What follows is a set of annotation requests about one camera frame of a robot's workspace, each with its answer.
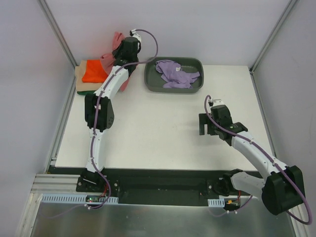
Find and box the pink t shirt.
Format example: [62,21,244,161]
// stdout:
[100,32,125,81]

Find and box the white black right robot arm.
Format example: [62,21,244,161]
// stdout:
[198,95,307,215]

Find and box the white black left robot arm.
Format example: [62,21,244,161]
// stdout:
[76,33,141,193]

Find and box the orange folded t shirt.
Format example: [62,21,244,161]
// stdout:
[82,60,109,83]

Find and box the dark green plastic bin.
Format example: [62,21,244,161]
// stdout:
[144,57,204,94]

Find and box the lavender crumpled t shirt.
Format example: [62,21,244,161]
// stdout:
[156,60,200,89]

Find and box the beige folded t shirt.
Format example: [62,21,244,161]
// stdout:
[75,60,102,92]

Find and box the dark green folded t shirt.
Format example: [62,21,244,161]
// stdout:
[77,91,94,96]

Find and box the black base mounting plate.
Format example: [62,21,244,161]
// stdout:
[75,166,262,205]

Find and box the right white cable duct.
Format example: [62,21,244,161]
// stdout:
[207,197,240,208]

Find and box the white cable duct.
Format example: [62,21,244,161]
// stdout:
[207,197,240,208]
[41,194,119,205]

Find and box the left aluminium frame post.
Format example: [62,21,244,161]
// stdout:
[37,0,77,67]

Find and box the aluminium frame post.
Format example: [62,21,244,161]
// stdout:
[37,0,77,67]
[249,0,299,75]

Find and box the right aluminium frame post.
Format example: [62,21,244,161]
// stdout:
[249,0,299,75]

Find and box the left white cable duct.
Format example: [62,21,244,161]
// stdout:
[41,194,119,205]

